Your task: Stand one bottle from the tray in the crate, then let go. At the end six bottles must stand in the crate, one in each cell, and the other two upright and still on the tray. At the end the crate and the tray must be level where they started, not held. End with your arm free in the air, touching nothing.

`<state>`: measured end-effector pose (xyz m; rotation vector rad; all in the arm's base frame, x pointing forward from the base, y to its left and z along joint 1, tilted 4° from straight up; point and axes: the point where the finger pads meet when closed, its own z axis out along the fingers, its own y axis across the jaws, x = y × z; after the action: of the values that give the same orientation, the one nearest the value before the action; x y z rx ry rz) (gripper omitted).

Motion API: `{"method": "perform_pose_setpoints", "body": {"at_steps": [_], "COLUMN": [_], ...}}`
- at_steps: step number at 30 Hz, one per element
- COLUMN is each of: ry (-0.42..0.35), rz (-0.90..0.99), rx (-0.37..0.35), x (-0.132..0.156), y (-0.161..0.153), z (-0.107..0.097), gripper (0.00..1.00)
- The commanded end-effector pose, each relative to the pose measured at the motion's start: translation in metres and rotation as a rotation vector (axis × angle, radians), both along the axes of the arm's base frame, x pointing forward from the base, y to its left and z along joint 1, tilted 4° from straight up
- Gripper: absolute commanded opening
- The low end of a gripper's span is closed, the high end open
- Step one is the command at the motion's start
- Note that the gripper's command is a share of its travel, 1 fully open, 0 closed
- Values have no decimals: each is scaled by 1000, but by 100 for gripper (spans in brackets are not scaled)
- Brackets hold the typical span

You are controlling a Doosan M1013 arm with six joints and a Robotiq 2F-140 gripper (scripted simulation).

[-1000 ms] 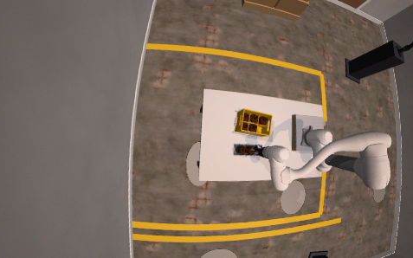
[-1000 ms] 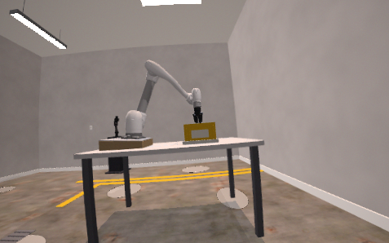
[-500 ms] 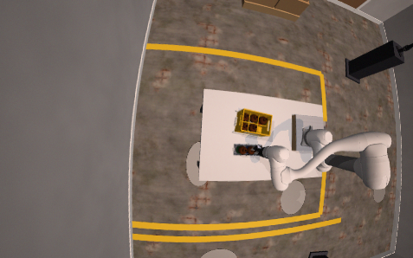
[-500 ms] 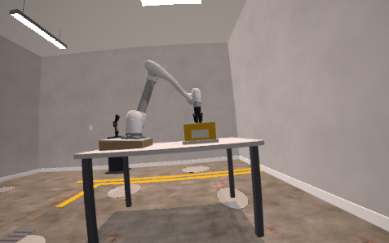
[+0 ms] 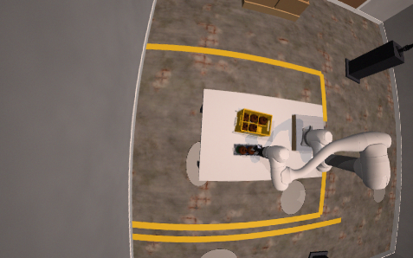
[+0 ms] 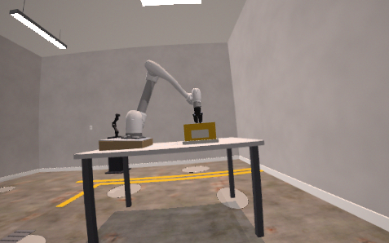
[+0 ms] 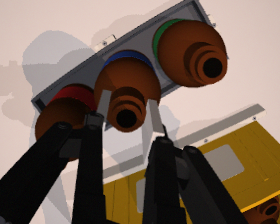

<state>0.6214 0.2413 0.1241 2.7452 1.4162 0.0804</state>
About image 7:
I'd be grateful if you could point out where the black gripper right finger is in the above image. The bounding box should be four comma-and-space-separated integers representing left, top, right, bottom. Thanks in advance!
141, 99, 249, 224

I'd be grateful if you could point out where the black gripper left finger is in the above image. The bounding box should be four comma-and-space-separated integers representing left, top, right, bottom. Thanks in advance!
0, 90, 112, 224

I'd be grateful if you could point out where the brown bottle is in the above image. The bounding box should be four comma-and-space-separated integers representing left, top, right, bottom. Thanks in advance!
35, 83, 97, 141
152, 19, 228, 88
254, 196, 280, 218
94, 49, 161, 133
242, 207, 280, 224

